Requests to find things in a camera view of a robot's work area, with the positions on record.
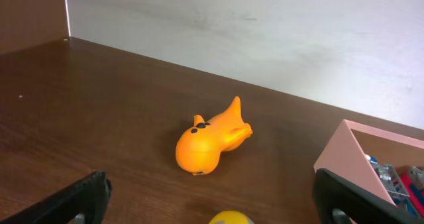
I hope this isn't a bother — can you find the yellow grey toy ball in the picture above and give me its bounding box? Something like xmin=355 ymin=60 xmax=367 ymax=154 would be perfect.
xmin=209 ymin=210 xmax=254 ymax=224

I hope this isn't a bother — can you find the white open cardboard box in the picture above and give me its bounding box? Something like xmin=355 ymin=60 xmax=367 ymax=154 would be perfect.
xmin=313 ymin=120 xmax=423 ymax=206

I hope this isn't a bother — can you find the red toy fire truck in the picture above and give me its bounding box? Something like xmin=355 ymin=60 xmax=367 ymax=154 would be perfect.
xmin=395 ymin=166 xmax=423 ymax=198

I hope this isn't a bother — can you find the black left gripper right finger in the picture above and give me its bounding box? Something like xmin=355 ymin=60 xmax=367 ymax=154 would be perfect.
xmin=312 ymin=168 xmax=423 ymax=224

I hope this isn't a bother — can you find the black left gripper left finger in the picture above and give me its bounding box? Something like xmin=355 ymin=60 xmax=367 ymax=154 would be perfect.
xmin=1 ymin=171 xmax=112 ymax=224

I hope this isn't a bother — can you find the red toy car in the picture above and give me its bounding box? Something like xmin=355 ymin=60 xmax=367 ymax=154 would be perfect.
xmin=365 ymin=154 xmax=423 ymax=218

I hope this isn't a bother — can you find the orange toy fish figure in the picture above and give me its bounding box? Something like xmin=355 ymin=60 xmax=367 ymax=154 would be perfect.
xmin=176 ymin=96 xmax=253 ymax=176

